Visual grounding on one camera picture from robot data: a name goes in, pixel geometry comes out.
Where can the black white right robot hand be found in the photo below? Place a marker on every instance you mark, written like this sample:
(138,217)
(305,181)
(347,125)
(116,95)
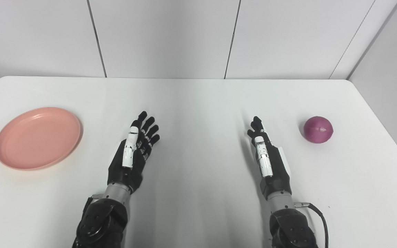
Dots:
(277,172)

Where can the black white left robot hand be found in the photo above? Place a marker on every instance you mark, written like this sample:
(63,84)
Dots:
(133,168)

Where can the purple red onion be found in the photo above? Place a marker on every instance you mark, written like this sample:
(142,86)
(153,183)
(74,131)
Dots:
(318,130)

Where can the pink round plate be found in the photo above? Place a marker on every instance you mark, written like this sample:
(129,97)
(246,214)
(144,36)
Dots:
(38,137)

